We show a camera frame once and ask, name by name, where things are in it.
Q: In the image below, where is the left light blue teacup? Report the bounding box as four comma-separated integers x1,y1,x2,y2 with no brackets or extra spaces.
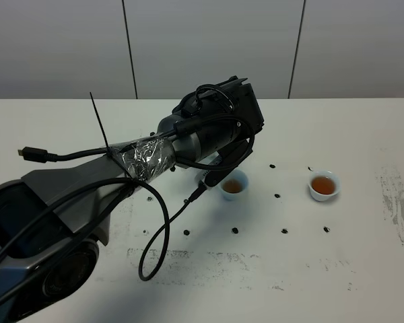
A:
219,169,249,201

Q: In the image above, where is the right light blue teacup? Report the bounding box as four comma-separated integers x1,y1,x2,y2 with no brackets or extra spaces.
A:
308,170,341,202

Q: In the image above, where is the light blue teacup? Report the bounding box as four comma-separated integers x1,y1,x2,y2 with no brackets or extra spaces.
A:
308,170,341,202
219,169,249,201

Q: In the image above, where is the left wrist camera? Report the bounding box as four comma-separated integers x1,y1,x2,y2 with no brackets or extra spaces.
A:
194,140,253,189

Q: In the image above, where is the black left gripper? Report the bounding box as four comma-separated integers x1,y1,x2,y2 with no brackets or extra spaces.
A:
217,76,264,134

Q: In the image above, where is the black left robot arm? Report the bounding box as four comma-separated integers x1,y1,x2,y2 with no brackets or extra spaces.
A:
0,76,264,322

